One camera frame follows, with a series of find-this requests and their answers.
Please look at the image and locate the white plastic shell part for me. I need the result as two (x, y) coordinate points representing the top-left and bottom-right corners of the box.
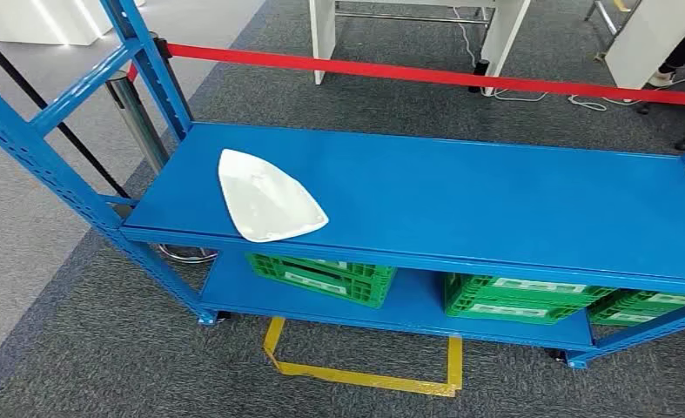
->
(218, 148), (330, 244)

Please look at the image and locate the blue metal shelf rack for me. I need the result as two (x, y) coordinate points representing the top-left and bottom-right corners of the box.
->
(0, 0), (685, 370)

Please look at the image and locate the green plastic crate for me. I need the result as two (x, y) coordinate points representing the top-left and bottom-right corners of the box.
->
(442, 272), (617, 326)
(587, 197), (685, 328)
(245, 253), (398, 310)

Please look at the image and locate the red barrier belt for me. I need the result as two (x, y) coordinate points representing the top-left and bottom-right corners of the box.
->
(127, 42), (685, 109)

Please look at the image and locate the white desk with metal bar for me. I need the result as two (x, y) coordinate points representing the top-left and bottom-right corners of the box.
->
(309, 0), (533, 97)

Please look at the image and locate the thin black pole stand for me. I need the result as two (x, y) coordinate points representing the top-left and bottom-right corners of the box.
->
(0, 25), (131, 200)

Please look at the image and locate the white desk panel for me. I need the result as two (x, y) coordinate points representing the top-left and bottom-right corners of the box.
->
(584, 0), (685, 91)

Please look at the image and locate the white lit plinth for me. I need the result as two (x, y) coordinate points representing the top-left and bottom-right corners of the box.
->
(0, 0), (147, 46)

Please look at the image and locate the short black post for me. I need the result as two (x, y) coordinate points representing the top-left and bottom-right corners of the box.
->
(467, 59), (492, 95)

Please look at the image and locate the chrome stanchion post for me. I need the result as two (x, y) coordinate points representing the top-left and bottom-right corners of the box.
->
(105, 70), (219, 266)

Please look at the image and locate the white floor cable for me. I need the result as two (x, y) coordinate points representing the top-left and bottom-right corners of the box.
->
(453, 5), (685, 111)

